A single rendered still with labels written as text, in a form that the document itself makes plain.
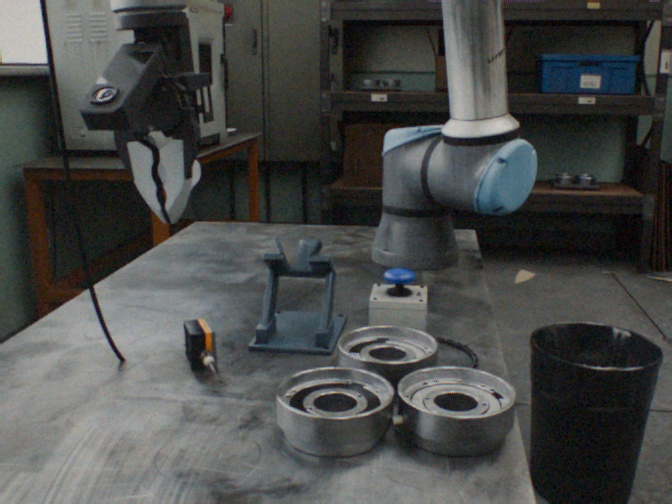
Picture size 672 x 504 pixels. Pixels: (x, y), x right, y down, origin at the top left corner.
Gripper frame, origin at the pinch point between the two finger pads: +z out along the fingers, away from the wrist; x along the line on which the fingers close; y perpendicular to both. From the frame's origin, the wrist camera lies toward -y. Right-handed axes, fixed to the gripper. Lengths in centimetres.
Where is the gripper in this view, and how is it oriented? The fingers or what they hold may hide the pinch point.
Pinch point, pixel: (166, 213)
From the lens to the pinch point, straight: 75.4
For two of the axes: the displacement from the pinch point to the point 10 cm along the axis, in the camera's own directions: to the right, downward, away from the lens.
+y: 2.3, -2.9, 9.3
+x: -9.7, 0.0, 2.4
